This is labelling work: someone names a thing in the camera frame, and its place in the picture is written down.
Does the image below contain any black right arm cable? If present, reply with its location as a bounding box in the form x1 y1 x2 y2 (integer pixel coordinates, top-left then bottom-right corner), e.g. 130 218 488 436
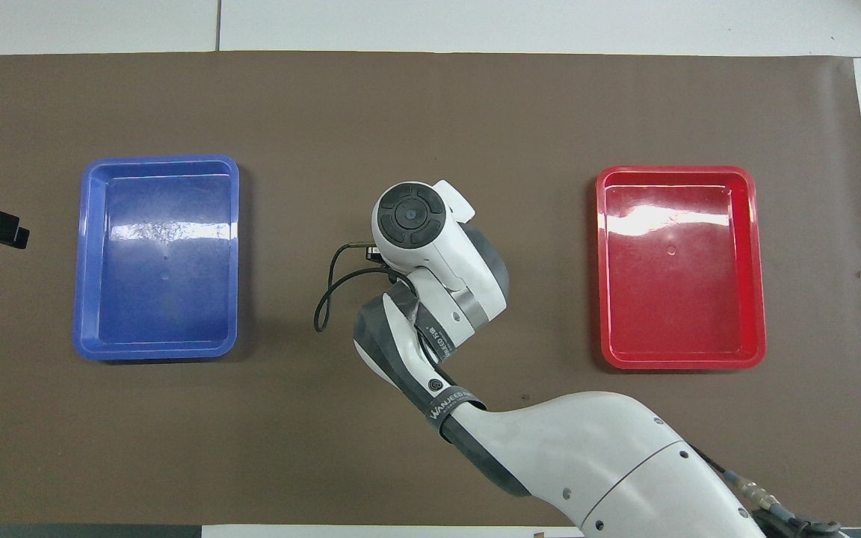
315 241 842 538

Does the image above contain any red plastic tray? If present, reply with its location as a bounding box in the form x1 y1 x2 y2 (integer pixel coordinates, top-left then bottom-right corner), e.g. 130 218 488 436
596 165 767 371

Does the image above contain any blue plastic tray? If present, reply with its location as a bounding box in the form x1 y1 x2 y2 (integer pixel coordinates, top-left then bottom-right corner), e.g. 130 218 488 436
73 155 241 362

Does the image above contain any brown table mat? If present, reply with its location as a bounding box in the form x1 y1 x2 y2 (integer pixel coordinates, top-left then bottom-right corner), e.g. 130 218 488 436
0 51 861 528

